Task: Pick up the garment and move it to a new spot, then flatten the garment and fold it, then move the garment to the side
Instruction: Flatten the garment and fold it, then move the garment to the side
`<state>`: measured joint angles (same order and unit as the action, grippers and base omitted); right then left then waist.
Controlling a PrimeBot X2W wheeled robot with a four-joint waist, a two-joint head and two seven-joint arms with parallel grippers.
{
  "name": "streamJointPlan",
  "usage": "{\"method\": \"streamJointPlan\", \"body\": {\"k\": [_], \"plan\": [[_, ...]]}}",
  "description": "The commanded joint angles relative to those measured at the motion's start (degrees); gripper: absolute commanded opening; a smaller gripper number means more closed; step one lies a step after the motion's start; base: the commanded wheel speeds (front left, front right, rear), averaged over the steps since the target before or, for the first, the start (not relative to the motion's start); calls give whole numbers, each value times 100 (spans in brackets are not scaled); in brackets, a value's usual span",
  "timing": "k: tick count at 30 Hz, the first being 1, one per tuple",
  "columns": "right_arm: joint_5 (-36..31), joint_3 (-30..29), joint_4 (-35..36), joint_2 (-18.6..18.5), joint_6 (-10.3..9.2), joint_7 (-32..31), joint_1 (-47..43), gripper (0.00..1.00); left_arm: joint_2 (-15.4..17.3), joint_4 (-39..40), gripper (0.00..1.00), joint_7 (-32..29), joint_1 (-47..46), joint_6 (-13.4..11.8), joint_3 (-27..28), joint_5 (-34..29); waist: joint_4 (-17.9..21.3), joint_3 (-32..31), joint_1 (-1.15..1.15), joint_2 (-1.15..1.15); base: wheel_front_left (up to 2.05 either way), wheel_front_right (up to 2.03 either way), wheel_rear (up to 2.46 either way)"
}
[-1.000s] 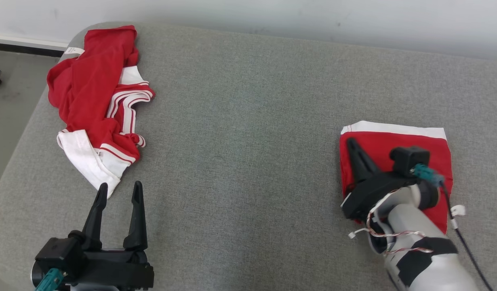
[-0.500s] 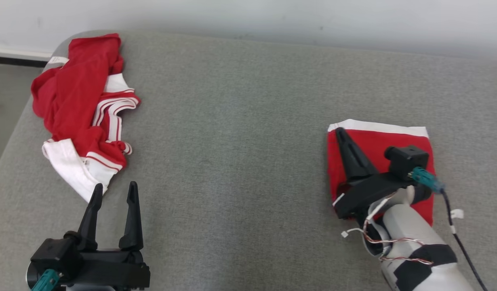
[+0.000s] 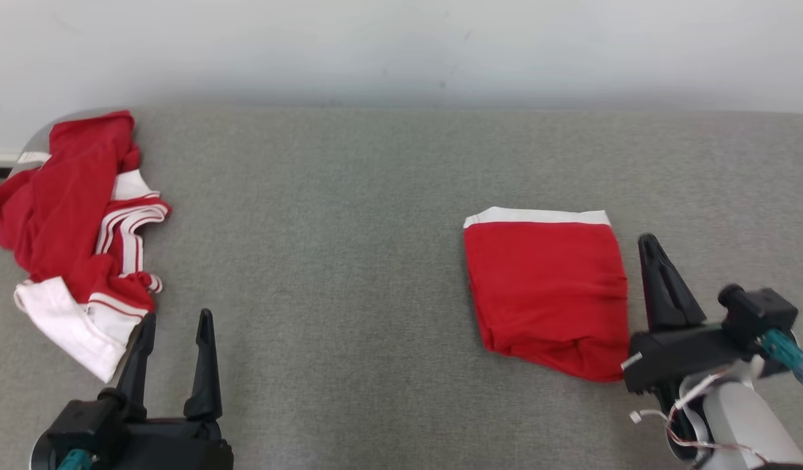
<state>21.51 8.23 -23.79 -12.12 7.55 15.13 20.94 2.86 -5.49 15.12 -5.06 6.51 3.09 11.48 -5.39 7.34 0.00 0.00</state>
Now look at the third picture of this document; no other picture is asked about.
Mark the red shorts with white waistband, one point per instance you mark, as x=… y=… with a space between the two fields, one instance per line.
x=545 y=287

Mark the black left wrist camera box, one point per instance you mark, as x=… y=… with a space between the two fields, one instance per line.
x=81 y=424

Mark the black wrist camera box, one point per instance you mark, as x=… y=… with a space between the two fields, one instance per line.
x=760 y=313
x=81 y=424

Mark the red jersey with white trim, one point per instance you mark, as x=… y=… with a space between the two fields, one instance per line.
x=62 y=215

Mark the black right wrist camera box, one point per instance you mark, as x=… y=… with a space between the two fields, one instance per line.
x=760 y=313

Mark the wall baseboard strip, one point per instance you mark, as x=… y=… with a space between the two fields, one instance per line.
x=0 y=163

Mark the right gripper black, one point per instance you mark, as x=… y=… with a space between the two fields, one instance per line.
x=676 y=356

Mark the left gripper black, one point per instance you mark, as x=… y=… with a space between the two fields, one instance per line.
x=173 y=447

